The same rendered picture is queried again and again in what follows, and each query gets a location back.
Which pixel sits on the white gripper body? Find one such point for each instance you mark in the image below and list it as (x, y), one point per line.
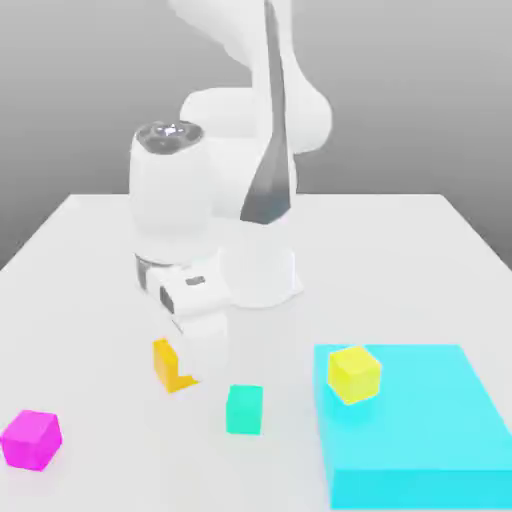
(206, 340)

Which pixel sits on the small orange cube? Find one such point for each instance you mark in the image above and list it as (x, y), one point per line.
(163, 362)

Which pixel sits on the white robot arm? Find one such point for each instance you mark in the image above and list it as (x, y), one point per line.
(172, 192)

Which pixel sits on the small green cube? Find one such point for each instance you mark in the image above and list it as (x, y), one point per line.
(244, 410)

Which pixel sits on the small yellow cube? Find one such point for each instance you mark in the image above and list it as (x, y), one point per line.
(354, 376)

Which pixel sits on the small magenta cube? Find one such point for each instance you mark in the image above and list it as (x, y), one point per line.
(30, 440)

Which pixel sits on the large cyan box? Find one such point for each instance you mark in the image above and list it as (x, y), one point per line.
(416, 432)

